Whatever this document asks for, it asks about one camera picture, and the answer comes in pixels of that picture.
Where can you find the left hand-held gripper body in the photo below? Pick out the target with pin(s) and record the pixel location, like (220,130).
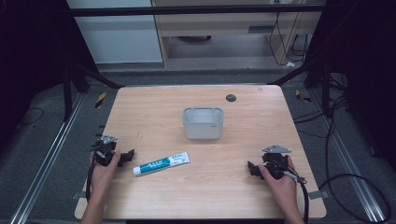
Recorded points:
(104,151)

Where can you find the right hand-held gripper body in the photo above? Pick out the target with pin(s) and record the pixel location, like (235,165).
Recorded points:
(275,161)

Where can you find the white and teal toothpaste tube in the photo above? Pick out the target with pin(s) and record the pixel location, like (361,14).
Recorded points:
(162,163)

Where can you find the grey plastic container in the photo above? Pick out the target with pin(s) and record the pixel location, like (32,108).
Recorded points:
(203,126)

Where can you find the person's left hand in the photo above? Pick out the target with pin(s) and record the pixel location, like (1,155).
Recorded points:
(102,177)

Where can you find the person's right hand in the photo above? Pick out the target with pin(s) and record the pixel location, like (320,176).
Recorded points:
(281,189)

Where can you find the yellow and black tape strip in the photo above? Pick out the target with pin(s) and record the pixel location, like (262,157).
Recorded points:
(100,100)
(303,97)

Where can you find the grey tape piece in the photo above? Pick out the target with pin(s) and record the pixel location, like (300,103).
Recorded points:
(318,194)
(78,195)

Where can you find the black metal stand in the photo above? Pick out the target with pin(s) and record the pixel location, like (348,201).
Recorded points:
(326,90)
(67,93)

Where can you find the dark round table grommet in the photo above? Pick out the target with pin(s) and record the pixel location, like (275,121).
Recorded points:
(231,98)

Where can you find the small white plug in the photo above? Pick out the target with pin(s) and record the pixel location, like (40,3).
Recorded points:
(290,64)

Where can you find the white cabinet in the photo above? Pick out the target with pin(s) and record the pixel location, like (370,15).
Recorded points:
(121,40)

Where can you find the black curtain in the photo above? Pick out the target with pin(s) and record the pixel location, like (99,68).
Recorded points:
(31,62)
(367,77)

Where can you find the light wooden desk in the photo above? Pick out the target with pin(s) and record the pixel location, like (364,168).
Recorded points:
(218,23)

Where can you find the black metal crossbar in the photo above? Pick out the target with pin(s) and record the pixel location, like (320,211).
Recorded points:
(193,10)

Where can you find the aluminium floor rail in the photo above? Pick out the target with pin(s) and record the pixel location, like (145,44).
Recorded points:
(46,161)
(348,161)

